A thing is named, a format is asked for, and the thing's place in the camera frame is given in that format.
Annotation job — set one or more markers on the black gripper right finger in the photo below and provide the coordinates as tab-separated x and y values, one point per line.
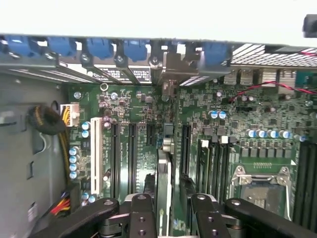
210	223

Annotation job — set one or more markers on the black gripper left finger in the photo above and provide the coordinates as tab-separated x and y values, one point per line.
143	218

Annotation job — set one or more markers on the silver CPU socket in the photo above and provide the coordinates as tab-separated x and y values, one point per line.
260	196

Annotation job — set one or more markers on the white expansion slot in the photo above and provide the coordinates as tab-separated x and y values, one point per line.
96	156

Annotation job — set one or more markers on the silver locking lever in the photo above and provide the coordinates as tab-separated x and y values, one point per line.
288	198

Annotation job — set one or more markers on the short black expansion slot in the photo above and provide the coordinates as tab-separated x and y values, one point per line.
151	135

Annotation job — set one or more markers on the black RAM slot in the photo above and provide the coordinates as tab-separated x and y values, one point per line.
312	186
301	186

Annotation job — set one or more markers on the green motherboard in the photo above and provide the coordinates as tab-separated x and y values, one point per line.
198	104

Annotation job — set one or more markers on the white power connector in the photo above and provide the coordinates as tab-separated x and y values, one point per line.
70	116

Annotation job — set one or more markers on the silver rear port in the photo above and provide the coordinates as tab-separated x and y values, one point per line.
247	78
230	78
269	78

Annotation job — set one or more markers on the teal rear port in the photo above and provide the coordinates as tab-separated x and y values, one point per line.
307	80

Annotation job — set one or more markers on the black open PC case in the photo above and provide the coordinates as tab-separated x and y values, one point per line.
19	64

